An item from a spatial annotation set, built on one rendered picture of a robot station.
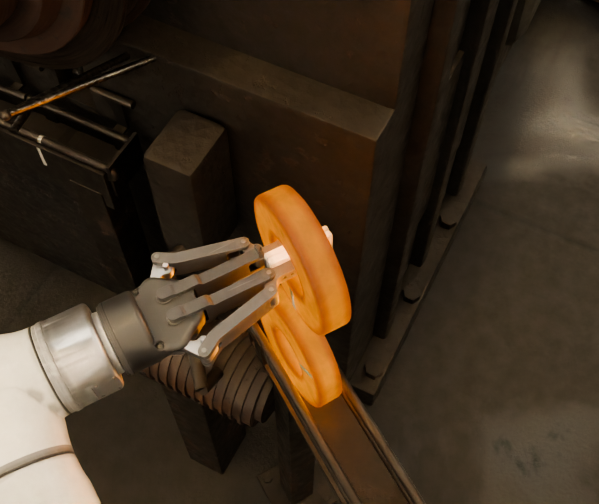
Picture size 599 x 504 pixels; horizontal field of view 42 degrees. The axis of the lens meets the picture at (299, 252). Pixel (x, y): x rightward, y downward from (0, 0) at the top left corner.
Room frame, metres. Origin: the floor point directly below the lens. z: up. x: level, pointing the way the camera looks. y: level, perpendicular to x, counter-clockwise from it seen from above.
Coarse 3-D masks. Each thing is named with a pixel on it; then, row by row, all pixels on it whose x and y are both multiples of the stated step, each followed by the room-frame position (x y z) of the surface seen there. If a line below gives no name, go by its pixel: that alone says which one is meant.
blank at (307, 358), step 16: (288, 304) 0.43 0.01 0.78; (272, 320) 0.43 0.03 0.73; (288, 320) 0.40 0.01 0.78; (272, 336) 0.43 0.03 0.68; (288, 336) 0.40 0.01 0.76; (304, 336) 0.39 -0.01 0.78; (320, 336) 0.39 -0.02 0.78; (288, 352) 0.41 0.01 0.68; (304, 352) 0.37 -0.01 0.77; (320, 352) 0.37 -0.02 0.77; (288, 368) 0.40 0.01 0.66; (304, 368) 0.36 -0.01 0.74; (320, 368) 0.36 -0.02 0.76; (336, 368) 0.36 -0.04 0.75; (304, 384) 0.36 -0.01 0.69; (320, 384) 0.34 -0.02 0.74; (336, 384) 0.35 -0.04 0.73; (320, 400) 0.33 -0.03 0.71
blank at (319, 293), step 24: (264, 192) 0.46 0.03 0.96; (288, 192) 0.44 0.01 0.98; (264, 216) 0.44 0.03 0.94; (288, 216) 0.41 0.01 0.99; (312, 216) 0.41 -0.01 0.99; (264, 240) 0.45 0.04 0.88; (288, 240) 0.39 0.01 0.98; (312, 240) 0.39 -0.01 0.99; (312, 264) 0.37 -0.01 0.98; (336, 264) 0.37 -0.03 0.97; (288, 288) 0.40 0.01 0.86; (312, 288) 0.35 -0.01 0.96; (336, 288) 0.35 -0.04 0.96; (312, 312) 0.35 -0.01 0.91; (336, 312) 0.34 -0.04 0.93
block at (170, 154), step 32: (192, 128) 0.68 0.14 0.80; (224, 128) 0.68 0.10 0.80; (160, 160) 0.63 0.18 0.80; (192, 160) 0.63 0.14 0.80; (224, 160) 0.67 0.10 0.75; (160, 192) 0.62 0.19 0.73; (192, 192) 0.60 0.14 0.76; (224, 192) 0.66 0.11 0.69; (192, 224) 0.60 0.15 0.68; (224, 224) 0.65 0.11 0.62
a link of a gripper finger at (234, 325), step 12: (264, 288) 0.36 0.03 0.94; (276, 288) 0.36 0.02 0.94; (252, 300) 0.35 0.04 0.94; (264, 300) 0.35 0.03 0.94; (240, 312) 0.34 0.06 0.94; (252, 312) 0.34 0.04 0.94; (264, 312) 0.35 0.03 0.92; (228, 324) 0.32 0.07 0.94; (240, 324) 0.33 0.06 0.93; (252, 324) 0.34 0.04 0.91; (216, 336) 0.31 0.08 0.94; (228, 336) 0.32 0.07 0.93; (204, 348) 0.30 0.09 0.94
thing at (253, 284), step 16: (272, 272) 0.38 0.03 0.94; (224, 288) 0.36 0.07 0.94; (240, 288) 0.36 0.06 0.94; (256, 288) 0.37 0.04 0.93; (192, 304) 0.34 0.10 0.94; (208, 304) 0.34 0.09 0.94; (224, 304) 0.35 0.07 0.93; (240, 304) 0.36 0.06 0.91; (176, 320) 0.33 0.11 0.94; (208, 320) 0.34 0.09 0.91
